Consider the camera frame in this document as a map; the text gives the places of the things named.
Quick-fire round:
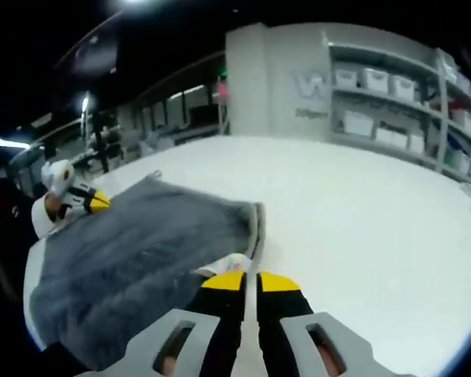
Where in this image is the grey towel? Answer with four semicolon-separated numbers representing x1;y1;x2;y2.
28;169;267;372

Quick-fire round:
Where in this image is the person's left hand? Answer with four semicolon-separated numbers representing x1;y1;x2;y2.
42;194;70;221

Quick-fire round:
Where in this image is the person's dark clothing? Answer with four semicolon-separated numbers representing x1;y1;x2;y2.
0;174;38;315

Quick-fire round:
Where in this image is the row of white storage boxes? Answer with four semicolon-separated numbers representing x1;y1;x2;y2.
335;66;471;185

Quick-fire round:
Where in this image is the grey metal shelf rack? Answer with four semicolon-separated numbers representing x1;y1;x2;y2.
323;33;471;196

